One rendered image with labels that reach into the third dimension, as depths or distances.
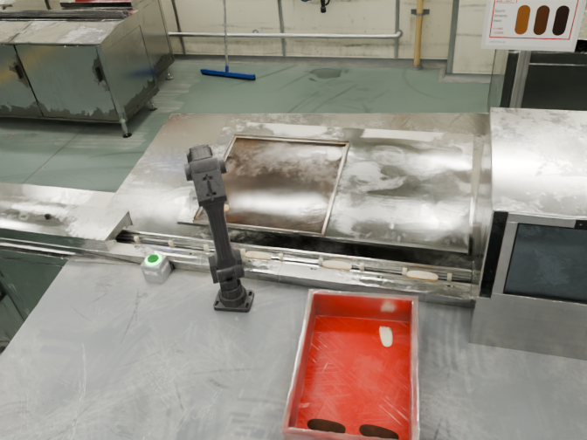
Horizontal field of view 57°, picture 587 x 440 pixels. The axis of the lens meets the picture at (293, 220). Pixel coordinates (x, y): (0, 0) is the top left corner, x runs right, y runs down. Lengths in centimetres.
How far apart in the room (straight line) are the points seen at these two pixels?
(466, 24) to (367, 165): 299
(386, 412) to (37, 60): 394
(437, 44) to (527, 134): 375
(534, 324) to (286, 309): 72
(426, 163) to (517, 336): 79
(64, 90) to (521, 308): 394
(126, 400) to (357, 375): 65
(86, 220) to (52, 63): 266
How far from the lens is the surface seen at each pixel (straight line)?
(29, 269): 240
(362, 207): 196
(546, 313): 157
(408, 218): 192
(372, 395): 153
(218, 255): 161
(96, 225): 211
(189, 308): 181
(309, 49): 553
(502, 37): 227
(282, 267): 181
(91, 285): 202
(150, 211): 227
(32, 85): 492
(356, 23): 535
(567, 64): 324
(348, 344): 163
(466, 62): 508
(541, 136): 165
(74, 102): 475
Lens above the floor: 210
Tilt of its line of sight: 38 degrees down
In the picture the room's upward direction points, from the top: 6 degrees counter-clockwise
